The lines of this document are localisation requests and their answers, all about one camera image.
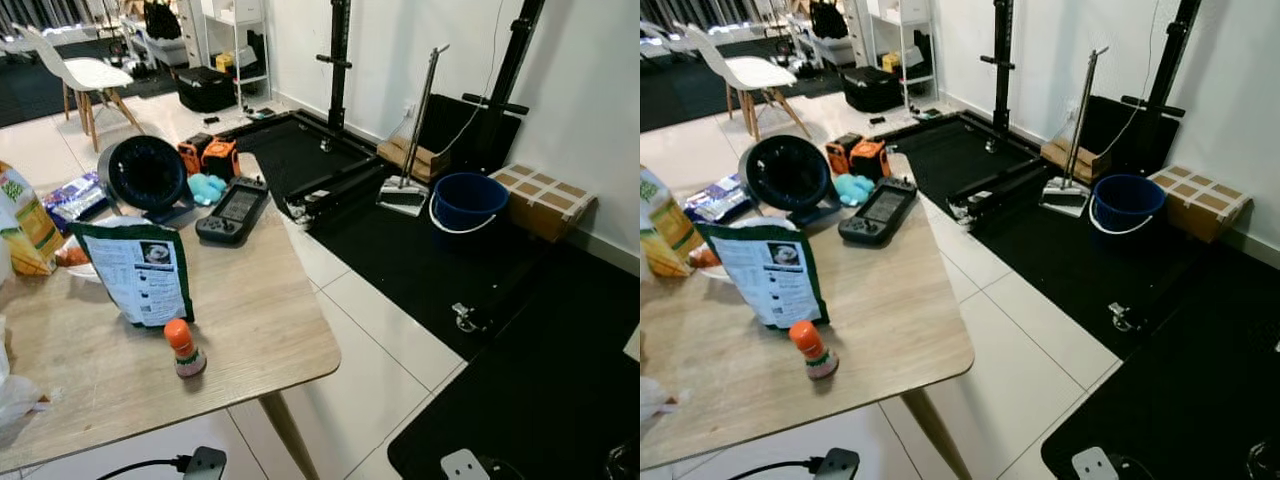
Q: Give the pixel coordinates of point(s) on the blue snack packet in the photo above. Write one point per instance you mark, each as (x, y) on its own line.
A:
(75, 198)
(727, 198)

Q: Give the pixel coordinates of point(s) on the taped cardboard box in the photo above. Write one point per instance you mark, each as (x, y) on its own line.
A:
(545, 203)
(1200, 203)

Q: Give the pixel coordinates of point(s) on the green pouch with white label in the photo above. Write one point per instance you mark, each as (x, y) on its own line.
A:
(140, 272)
(772, 272)

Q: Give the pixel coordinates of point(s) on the small metal latch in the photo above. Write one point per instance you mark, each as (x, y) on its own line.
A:
(465, 316)
(1122, 316)

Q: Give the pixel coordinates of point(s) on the black wall panel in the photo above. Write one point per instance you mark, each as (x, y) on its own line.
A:
(475, 135)
(1135, 135)

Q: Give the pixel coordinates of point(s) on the black room rug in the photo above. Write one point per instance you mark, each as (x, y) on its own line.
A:
(680, 95)
(25, 95)

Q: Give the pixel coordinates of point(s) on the yellow green juice carton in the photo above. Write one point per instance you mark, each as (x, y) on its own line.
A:
(25, 228)
(670, 228)

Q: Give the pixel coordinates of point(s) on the black rig floor mat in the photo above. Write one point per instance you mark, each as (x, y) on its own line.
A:
(400, 250)
(1060, 250)

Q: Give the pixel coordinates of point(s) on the white chair with wooden legs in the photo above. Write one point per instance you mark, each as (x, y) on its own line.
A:
(745, 72)
(85, 72)

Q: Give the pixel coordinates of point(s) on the black handheld game console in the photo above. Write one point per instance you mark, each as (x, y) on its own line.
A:
(232, 210)
(878, 210)

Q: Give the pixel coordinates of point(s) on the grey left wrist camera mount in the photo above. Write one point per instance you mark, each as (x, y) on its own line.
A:
(205, 464)
(838, 464)

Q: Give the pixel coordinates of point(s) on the small brown cardboard box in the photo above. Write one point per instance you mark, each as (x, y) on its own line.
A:
(400, 158)
(1058, 158)

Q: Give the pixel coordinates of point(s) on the black metal stand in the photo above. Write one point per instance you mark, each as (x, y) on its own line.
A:
(1168, 60)
(512, 60)
(338, 60)
(1002, 60)

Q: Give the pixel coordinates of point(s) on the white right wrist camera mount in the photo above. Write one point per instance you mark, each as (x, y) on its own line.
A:
(1095, 464)
(463, 466)

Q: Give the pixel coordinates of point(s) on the black storage case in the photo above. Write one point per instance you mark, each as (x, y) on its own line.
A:
(205, 88)
(872, 88)

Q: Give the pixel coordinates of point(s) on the large black floor mat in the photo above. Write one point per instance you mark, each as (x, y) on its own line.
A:
(1190, 420)
(540, 420)

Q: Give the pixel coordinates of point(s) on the orange black gadget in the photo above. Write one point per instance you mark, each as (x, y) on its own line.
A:
(871, 161)
(190, 153)
(221, 161)
(840, 153)

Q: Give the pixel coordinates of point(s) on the teal cloth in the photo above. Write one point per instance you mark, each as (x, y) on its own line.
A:
(205, 188)
(855, 188)

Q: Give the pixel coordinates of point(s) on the light wooden dining table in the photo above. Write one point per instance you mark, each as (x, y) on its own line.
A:
(880, 330)
(230, 330)

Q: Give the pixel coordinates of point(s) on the white plastic bag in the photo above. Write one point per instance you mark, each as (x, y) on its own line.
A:
(15, 392)
(655, 402)

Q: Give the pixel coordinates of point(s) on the small yellow box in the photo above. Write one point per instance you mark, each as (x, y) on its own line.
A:
(890, 62)
(222, 62)

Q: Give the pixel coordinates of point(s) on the white shelf rack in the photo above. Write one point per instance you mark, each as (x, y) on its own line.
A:
(905, 12)
(240, 15)

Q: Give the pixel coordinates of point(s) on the blue plastic bucket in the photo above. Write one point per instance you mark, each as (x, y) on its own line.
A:
(1128, 205)
(468, 203)

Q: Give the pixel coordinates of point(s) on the black backpack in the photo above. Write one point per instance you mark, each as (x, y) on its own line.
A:
(828, 20)
(160, 20)

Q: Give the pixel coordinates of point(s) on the black metal base rail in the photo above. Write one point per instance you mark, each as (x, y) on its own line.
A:
(990, 197)
(330, 197)

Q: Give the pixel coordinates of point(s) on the small orange capped bottle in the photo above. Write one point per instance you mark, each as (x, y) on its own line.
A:
(183, 350)
(813, 350)

